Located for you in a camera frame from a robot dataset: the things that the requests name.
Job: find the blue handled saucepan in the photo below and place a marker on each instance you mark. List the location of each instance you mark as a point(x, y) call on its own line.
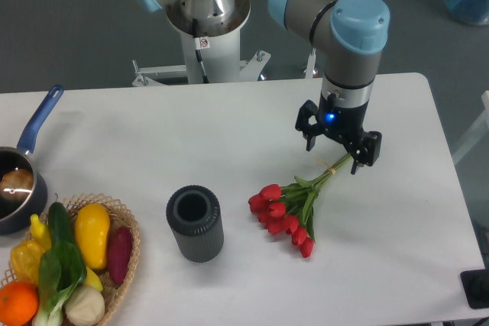
point(23, 189)

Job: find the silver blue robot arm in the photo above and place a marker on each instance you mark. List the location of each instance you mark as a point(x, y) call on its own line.
point(350, 33)

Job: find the woven wicker basket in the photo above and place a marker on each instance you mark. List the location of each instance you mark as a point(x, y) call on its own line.
point(120, 216)

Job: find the yellow banana tip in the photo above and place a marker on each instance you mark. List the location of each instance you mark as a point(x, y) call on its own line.
point(93, 280)

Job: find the dark green cucumber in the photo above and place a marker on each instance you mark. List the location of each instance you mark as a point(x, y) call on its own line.
point(60, 224)

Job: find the orange fruit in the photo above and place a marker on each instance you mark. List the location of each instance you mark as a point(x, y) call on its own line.
point(19, 303)

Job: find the purple sweet potato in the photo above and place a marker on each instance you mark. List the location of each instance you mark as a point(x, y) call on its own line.
point(119, 254)

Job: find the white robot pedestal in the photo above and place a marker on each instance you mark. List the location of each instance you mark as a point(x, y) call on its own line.
point(210, 38)

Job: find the beige garlic bulb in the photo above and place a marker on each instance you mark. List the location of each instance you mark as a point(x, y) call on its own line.
point(85, 306)

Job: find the small yellow pepper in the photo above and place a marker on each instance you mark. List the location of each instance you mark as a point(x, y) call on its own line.
point(40, 232)

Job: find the green bok choy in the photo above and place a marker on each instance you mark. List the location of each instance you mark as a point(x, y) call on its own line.
point(61, 271)

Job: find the yellow squash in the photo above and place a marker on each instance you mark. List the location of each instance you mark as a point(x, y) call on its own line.
point(91, 229)

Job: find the dark grey ribbed vase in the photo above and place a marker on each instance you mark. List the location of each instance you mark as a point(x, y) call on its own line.
point(194, 216)

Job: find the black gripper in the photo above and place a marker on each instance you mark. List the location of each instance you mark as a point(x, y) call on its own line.
point(343, 125)

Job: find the red tulip bouquet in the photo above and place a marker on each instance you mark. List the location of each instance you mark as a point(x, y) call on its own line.
point(290, 209)

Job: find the yellow bell pepper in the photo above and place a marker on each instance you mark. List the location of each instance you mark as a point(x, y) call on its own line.
point(25, 261)

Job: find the black device at edge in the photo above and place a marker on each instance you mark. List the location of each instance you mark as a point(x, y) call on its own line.
point(475, 285)

